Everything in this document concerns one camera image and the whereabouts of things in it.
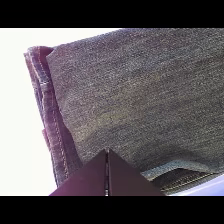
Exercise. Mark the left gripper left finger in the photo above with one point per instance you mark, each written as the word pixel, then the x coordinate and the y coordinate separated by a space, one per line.
pixel 90 180

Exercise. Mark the blue jeans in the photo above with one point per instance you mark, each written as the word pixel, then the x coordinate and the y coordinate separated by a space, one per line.
pixel 140 93

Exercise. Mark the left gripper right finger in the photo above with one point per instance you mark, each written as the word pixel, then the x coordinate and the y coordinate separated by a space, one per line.
pixel 128 181

